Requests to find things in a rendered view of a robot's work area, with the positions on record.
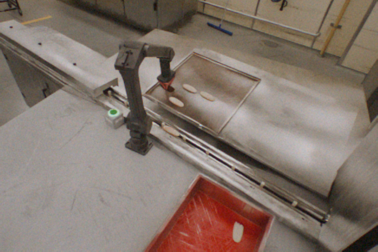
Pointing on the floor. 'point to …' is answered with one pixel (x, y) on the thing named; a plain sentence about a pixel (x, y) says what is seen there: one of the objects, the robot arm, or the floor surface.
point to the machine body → (38, 78)
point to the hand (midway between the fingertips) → (167, 86)
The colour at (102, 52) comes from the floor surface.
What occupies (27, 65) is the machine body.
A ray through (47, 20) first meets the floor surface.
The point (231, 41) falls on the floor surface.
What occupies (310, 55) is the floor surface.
